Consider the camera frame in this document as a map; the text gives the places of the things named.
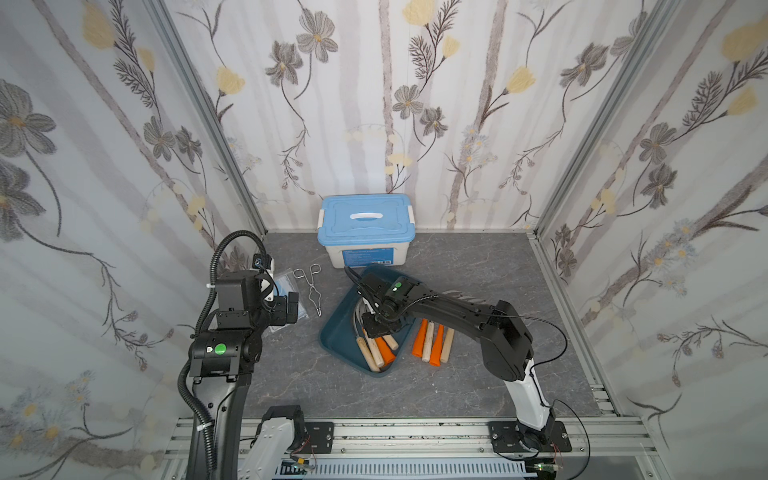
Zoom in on white box with blue lid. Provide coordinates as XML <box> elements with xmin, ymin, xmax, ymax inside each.
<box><xmin>317</xmin><ymin>194</ymin><xmax>415</xmax><ymax>269</ymax></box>

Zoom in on metal wire tongs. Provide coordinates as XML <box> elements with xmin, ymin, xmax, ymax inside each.
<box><xmin>292</xmin><ymin>263</ymin><xmax>322</xmax><ymax>317</ymax></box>

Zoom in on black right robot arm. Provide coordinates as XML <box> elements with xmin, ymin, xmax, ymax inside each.
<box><xmin>344</xmin><ymin>265</ymin><xmax>556</xmax><ymax>451</ymax></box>

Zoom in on wooden handle sickle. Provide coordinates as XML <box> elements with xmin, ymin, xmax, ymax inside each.
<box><xmin>352</xmin><ymin>300</ymin><xmax>383</xmax><ymax>373</ymax></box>
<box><xmin>366</xmin><ymin>338</ymin><xmax>385</xmax><ymax>370</ymax></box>
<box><xmin>421</xmin><ymin>321</ymin><xmax>434</xmax><ymax>362</ymax></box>
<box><xmin>440</xmin><ymin>328</ymin><xmax>455</xmax><ymax>364</ymax></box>
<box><xmin>383</xmin><ymin>335</ymin><xmax>399</xmax><ymax>350</ymax></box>

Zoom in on bagged blue face masks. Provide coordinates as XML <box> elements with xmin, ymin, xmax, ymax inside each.
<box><xmin>267</xmin><ymin>270</ymin><xmax>309</xmax><ymax>334</ymax></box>

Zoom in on teal plastic tray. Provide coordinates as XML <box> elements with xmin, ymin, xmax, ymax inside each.
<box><xmin>319</xmin><ymin>264</ymin><xmax>415</xmax><ymax>378</ymax></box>

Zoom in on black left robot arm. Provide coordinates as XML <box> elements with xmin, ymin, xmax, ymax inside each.
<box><xmin>177</xmin><ymin>230</ymin><xmax>299</xmax><ymax>479</ymax></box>

